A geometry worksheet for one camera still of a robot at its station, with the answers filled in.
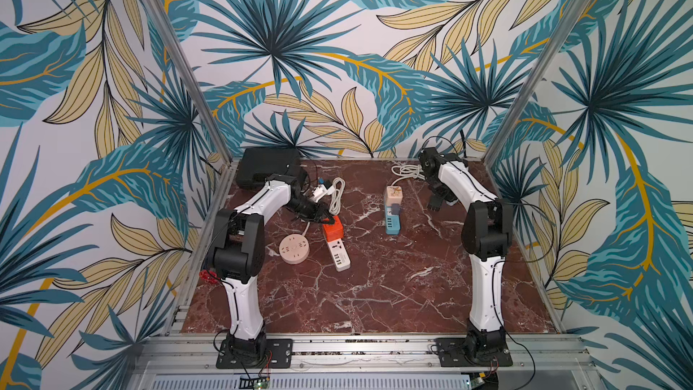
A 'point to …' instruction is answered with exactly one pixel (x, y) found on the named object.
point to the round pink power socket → (294, 249)
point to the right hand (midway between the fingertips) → (450, 193)
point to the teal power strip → (392, 222)
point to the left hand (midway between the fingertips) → (331, 223)
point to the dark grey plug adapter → (395, 208)
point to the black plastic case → (256, 164)
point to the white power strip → (339, 255)
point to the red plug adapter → (334, 231)
